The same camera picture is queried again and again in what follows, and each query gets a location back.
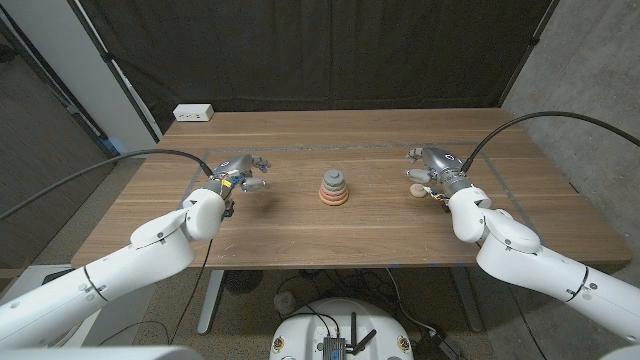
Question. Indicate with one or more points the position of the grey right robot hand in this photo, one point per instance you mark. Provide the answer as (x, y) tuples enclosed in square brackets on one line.
[(442, 162)]

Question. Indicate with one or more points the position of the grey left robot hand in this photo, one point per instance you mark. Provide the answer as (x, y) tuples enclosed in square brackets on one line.
[(235, 167)]

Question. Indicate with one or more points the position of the small tan toy piece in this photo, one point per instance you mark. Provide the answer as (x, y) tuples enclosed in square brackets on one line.
[(418, 190)]

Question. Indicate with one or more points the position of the grey toy disk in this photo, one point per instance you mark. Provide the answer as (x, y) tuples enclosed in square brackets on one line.
[(333, 177)]

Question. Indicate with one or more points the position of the green toy disk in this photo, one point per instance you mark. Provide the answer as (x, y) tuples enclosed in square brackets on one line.
[(334, 187)]

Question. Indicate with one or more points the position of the pale pink toy disk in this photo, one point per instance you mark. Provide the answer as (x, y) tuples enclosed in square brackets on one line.
[(334, 193)]

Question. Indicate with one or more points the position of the salmon pink toy disk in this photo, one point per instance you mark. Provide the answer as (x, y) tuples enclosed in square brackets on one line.
[(334, 198)]

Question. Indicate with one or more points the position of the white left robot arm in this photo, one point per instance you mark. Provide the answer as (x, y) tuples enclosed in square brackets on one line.
[(100, 285)]

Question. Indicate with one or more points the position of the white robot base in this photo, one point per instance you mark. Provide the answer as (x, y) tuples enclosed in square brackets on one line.
[(305, 330)]

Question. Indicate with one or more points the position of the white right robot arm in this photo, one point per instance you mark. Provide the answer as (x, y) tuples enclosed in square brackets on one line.
[(525, 255)]

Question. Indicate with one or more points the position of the large tan toy disk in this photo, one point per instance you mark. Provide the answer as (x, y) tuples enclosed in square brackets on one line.
[(334, 203)]

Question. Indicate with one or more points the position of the white power strip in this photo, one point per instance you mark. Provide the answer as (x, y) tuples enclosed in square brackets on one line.
[(193, 112)]

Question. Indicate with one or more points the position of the black floor fan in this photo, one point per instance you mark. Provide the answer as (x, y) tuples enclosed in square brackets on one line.
[(243, 281)]

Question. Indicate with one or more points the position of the black backdrop cloth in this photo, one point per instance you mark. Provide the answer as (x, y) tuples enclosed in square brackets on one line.
[(300, 50)]

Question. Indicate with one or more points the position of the grey table leg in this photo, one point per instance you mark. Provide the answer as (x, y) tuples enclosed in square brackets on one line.
[(210, 305), (470, 310)]

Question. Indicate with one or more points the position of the grey round floor object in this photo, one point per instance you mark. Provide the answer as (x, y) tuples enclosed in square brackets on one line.
[(285, 302)]

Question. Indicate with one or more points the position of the black backdrop stand pole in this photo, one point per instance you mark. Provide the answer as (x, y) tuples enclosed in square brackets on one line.
[(534, 41), (106, 56)]

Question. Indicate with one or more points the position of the black floor power adapter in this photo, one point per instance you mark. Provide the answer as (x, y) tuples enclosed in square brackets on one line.
[(440, 345)]

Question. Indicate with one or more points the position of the grey box with antennas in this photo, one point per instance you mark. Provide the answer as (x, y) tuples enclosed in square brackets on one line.
[(334, 346)]

